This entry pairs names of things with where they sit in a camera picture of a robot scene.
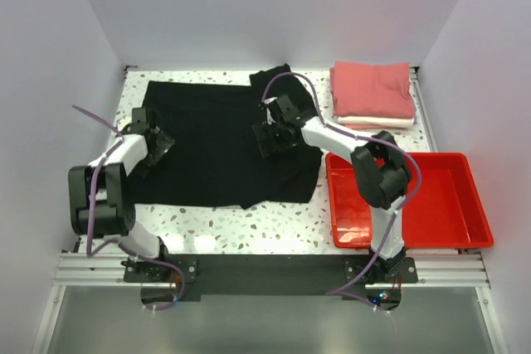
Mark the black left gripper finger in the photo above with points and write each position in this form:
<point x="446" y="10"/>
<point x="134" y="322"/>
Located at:
<point x="162" y="143"/>
<point x="144" y="167"/>

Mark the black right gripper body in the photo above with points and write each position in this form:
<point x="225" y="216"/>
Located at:
<point x="280" y="139"/>

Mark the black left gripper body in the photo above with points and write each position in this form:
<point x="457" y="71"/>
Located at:
<point x="156" y="132"/>

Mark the black t-shirt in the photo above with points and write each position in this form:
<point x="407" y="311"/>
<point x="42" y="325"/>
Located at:
<point x="215" y="159"/>

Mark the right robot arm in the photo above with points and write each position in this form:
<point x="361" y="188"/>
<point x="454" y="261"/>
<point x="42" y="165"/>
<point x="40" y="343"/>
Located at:
<point x="380" y="169"/>

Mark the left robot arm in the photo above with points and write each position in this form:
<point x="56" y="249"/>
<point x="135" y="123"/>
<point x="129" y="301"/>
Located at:
<point x="102" y="205"/>

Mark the light pink folded t-shirt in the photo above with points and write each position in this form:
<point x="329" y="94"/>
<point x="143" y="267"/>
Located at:
<point x="362" y="126"/>

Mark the dark pink folded t-shirt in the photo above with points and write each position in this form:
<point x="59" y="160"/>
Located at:
<point x="353" y="71"/>

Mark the red plastic tray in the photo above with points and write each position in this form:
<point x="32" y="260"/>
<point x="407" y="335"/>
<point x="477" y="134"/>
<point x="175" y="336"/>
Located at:
<point x="446" y="213"/>

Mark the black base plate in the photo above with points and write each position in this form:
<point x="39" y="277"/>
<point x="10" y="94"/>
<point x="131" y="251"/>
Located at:
<point x="186" y="278"/>

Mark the aluminium front rail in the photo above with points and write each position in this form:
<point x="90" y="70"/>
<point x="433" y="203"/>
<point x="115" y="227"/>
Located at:
<point x="434" y="270"/>

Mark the aluminium rail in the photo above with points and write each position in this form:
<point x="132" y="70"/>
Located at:
<point x="434" y="270"/>
<point x="421" y="109"/>

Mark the aluminium right side rail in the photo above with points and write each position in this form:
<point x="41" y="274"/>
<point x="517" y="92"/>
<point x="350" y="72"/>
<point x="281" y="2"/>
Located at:
<point x="421" y="109"/>

